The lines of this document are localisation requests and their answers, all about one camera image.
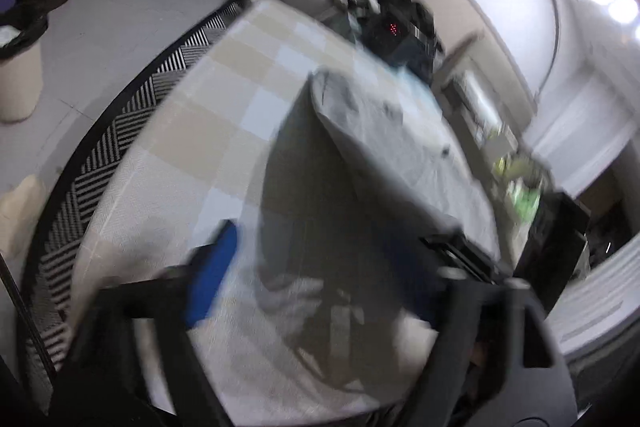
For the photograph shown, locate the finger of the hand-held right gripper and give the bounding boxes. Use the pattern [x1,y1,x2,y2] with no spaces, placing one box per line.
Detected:
[420,232,506,285]

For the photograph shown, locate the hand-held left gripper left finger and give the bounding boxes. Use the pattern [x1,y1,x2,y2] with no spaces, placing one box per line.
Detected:
[50,222,240,427]

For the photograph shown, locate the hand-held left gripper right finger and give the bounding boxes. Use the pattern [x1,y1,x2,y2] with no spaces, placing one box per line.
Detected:
[405,268,578,427]

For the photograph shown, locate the grey t-shirt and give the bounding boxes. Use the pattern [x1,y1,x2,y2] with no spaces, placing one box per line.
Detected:
[252,69,503,395]

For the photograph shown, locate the green plastic bag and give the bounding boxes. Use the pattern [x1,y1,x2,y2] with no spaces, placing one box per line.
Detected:
[492,154,543,223]

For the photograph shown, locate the checkered tablecloth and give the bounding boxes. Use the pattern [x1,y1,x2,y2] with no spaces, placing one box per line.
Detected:
[67,0,501,427]

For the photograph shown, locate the black white striped rug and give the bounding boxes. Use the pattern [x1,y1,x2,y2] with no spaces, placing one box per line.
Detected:
[15,0,251,388]

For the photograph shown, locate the black device with red display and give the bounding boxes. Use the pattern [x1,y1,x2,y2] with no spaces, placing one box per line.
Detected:
[360,9,443,78]

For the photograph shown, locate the ceiling light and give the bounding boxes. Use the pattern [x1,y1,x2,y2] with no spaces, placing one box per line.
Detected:
[582,0,640,26]

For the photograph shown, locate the white trash bin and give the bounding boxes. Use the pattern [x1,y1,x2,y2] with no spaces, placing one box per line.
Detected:
[0,4,50,124]

